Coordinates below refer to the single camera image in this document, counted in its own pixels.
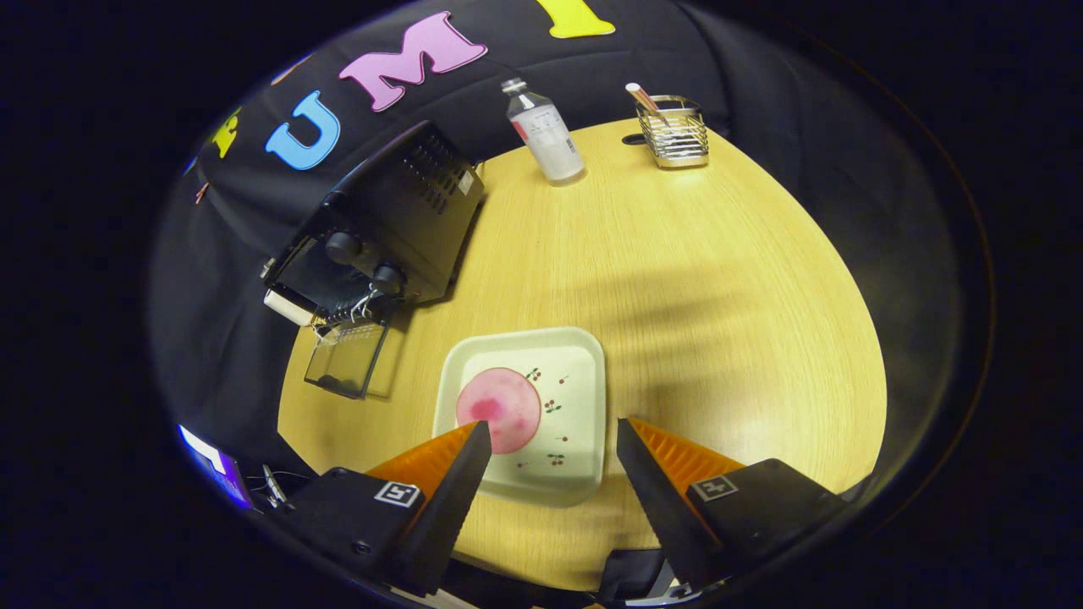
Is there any pink and white stick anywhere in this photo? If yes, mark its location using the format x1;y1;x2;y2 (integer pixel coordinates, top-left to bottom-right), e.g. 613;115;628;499
625;82;669;119

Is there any cream square cherry-print plate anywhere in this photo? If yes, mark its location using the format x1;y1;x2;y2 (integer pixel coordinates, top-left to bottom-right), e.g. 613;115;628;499
432;326;607;508

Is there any glowing screen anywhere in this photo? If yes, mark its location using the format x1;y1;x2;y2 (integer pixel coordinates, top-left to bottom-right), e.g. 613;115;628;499
178;423;255;510

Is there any metal wire holder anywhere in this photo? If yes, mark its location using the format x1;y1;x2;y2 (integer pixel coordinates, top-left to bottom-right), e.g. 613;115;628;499
636;95;710;170

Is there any pink round food slice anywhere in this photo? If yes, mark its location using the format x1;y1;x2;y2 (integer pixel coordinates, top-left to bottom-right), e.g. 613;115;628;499
456;367;542;455

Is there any clear plastic bottle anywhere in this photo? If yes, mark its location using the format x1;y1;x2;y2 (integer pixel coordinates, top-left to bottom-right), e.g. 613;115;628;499
501;78;586;187

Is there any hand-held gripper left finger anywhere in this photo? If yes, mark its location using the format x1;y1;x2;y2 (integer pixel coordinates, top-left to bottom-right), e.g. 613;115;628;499
283;420;493;598

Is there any black toaster oven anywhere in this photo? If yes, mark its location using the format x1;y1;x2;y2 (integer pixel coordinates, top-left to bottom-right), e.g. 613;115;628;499
262;120;485;400

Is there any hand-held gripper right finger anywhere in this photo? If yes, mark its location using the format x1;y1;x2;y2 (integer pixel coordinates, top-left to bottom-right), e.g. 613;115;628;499
616;417;851;593

